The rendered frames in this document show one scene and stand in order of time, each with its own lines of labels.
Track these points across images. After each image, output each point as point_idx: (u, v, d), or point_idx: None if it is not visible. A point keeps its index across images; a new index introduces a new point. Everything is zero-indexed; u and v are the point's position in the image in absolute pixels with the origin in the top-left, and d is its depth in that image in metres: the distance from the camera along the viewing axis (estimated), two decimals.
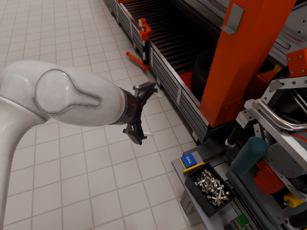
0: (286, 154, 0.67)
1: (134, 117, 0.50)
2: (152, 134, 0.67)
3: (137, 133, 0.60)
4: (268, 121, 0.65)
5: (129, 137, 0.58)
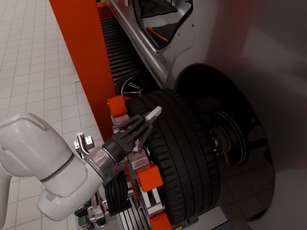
0: None
1: None
2: None
3: (136, 123, 0.66)
4: None
5: (125, 121, 0.65)
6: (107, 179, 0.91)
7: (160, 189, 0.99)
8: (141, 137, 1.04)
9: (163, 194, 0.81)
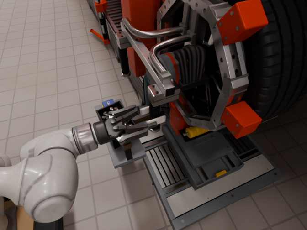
0: None
1: None
2: None
3: (130, 112, 0.68)
4: (129, 34, 0.72)
5: (121, 108, 0.68)
6: None
7: None
8: None
9: None
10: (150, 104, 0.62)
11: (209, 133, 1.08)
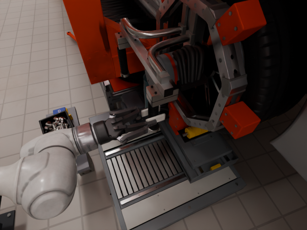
0: None
1: None
2: None
3: (132, 114, 0.68)
4: (129, 34, 0.72)
5: (122, 109, 0.68)
6: None
7: None
8: None
9: None
10: (149, 104, 0.62)
11: (209, 133, 1.08)
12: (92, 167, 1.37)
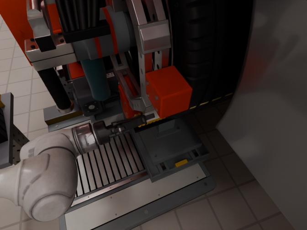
0: None
1: None
2: (159, 117, 0.69)
3: None
4: None
5: (126, 119, 0.70)
6: None
7: None
8: None
9: (171, 22, 0.43)
10: None
11: (166, 121, 0.90)
12: None
